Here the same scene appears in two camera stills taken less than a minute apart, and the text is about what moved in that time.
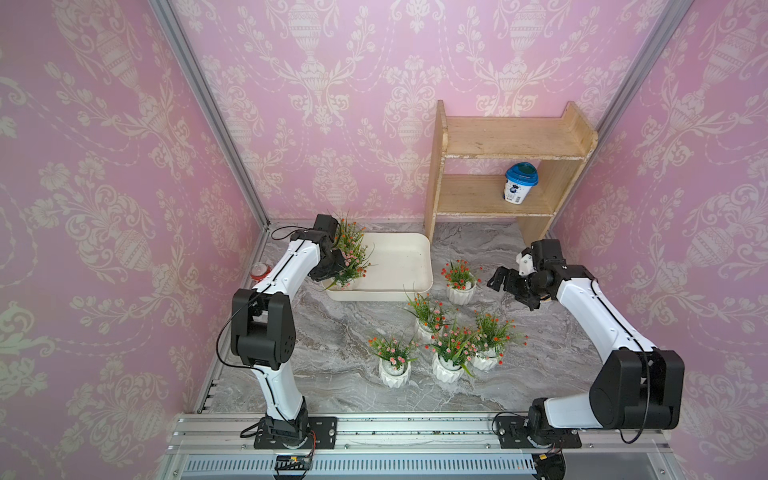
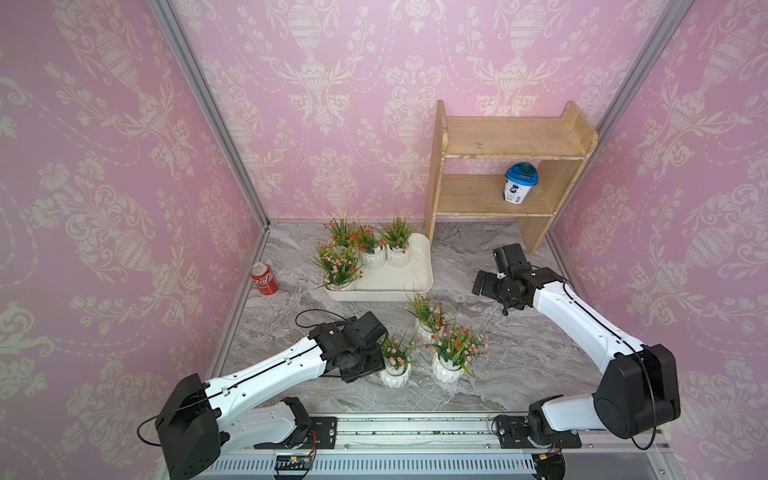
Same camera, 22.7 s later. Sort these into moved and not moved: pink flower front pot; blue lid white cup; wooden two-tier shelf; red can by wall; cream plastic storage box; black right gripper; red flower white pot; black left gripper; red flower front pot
Moved: black left gripper; red flower white pot; black right gripper
Not moved: wooden two-tier shelf; blue lid white cup; cream plastic storage box; pink flower front pot; red flower front pot; red can by wall
